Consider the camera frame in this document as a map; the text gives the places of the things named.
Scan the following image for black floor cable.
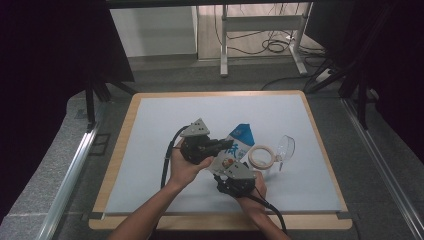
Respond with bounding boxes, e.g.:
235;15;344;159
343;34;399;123
260;74;321;91

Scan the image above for person's right hand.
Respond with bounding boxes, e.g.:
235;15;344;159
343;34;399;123
236;170;268;214

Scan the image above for white panel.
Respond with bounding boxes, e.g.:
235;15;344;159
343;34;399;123
109;6;198;58

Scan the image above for coiled black floor cables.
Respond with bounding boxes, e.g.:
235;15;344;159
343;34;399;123
213;3;326;57

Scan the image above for white table mat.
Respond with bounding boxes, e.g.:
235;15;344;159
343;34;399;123
104;94;343;214

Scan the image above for white power strip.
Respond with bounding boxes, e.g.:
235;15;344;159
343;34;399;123
314;69;333;84

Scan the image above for blue and white milk carton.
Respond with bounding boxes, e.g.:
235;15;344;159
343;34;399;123
206;123;256;178

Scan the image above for white metal desk frame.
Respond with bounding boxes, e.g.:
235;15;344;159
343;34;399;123
219;3;309;78

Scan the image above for dark curtain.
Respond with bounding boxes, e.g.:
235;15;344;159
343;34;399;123
0;0;135;221
306;0;424;164

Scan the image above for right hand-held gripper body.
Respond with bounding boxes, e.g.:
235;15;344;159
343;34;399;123
215;160;258;198

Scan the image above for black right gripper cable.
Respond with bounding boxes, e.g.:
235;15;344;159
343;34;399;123
248;193;288;235

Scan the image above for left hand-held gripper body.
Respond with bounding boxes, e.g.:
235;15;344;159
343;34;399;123
179;118;221;165

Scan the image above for clear glass jar with lid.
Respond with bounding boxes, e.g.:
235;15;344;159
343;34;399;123
248;134;296;178

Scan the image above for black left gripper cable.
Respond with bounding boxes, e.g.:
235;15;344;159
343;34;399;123
160;125;191;190

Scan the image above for black metal stand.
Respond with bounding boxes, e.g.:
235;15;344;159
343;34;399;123
304;6;379;131
84;76;138;132

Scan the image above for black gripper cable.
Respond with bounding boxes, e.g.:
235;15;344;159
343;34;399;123
248;193;288;235
160;125;191;190

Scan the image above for aluminium rail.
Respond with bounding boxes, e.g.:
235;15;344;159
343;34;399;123
36;123;101;240
343;98;424;239

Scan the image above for person's left hand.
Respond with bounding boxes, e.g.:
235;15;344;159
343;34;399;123
169;139;215;192

